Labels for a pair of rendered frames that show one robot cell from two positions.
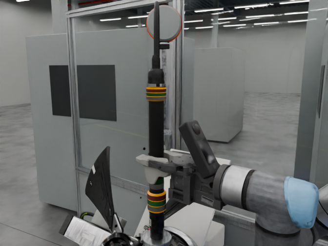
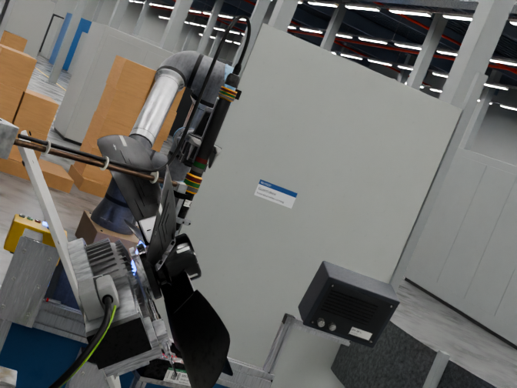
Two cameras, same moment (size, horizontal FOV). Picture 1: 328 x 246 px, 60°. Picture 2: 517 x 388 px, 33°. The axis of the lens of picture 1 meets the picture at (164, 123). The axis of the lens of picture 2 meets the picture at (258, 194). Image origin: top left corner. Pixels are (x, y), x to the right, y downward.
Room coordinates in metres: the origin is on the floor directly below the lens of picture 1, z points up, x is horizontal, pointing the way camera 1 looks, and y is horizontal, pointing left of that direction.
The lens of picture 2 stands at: (2.30, 1.53, 1.62)
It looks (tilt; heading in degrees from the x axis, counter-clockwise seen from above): 5 degrees down; 218
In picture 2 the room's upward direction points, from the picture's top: 22 degrees clockwise
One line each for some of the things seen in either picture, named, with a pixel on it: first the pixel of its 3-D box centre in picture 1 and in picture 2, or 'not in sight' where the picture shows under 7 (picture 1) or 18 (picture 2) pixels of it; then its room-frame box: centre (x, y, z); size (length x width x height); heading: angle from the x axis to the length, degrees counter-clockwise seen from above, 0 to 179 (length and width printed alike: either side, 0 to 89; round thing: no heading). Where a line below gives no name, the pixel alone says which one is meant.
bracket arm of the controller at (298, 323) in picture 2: not in sight; (317, 329); (-0.11, 0.10, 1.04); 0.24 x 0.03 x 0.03; 144
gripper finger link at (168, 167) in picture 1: (169, 165); not in sight; (0.57, -0.01, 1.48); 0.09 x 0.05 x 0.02; 64
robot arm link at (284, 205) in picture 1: (280, 199); (187, 142); (0.46, -0.20, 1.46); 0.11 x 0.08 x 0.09; 54
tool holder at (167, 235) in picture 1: (156, 219); (181, 202); (0.63, 0.02, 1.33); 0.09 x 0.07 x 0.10; 179
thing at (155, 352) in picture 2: not in sight; (128, 346); (0.88, 0.25, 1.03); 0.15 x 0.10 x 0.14; 144
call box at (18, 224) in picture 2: not in sight; (35, 242); (0.64, -0.45, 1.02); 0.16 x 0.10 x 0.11; 144
